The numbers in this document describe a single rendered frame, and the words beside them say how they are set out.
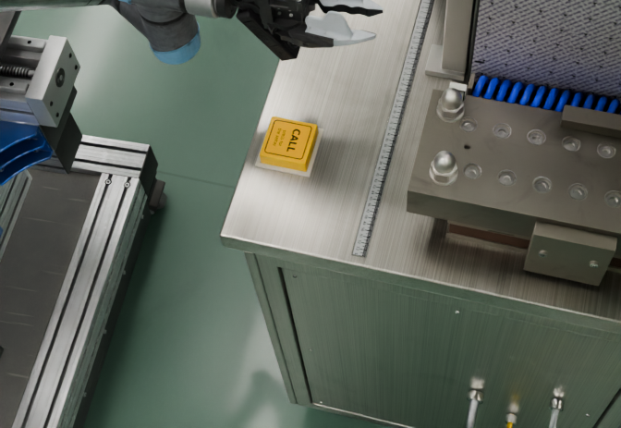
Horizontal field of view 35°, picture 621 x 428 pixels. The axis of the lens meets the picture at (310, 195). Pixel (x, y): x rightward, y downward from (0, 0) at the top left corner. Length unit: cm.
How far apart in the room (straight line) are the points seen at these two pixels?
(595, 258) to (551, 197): 9
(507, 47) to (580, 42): 9
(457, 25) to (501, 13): 17
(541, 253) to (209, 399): 115
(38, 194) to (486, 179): 130
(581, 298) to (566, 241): 13
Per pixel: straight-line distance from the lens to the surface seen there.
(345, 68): 152
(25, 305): 221
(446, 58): 148
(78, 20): 286
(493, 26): 127
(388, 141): 144
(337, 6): 134
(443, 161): 123
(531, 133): 132
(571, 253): 128
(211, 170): 249
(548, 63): 132
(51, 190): 232
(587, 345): 146
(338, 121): 146
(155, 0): 136
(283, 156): 141
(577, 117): 131
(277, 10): 131
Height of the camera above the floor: 213
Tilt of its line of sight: 62 degrees down
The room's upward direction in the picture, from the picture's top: 8 degrees counter-clockwise
